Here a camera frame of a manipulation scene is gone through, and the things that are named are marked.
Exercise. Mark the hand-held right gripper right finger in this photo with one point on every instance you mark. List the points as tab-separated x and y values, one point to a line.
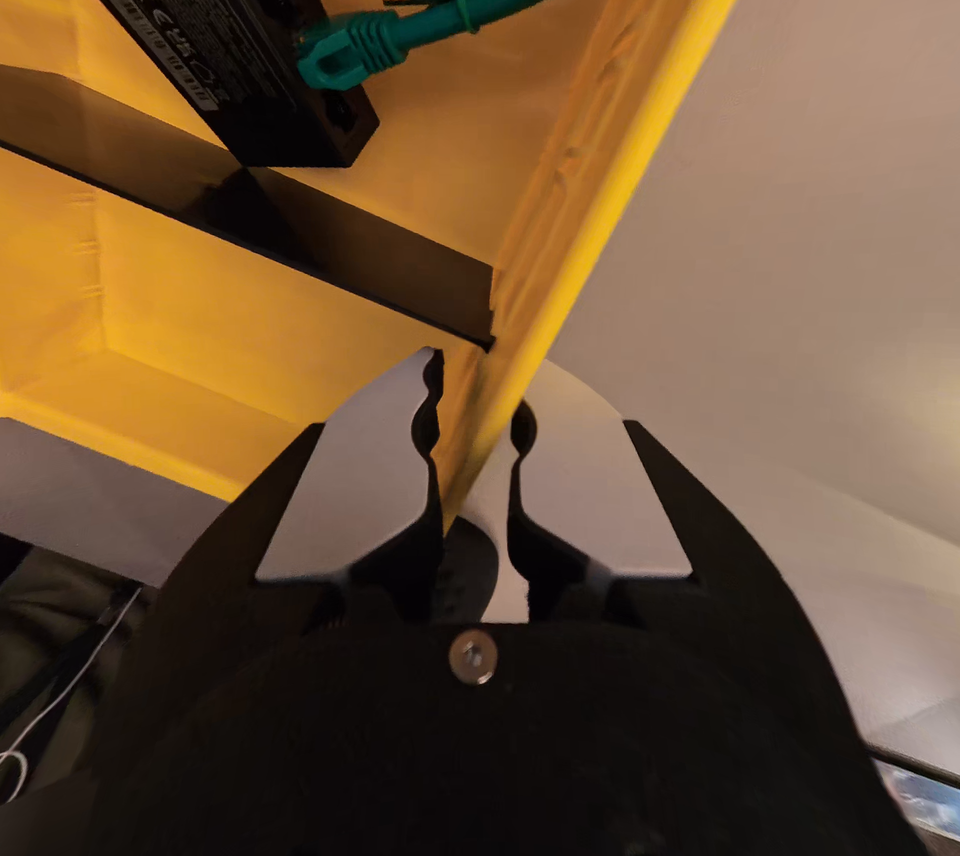
608	496

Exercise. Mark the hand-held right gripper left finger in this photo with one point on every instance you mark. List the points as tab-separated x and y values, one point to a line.
345	496

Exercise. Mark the yellow plastic bin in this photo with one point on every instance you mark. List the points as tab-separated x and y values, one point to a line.
150	302

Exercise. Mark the black ethernet port box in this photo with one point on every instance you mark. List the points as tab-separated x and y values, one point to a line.
225	62

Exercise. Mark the person's leg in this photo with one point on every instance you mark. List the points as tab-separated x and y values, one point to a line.
60	601

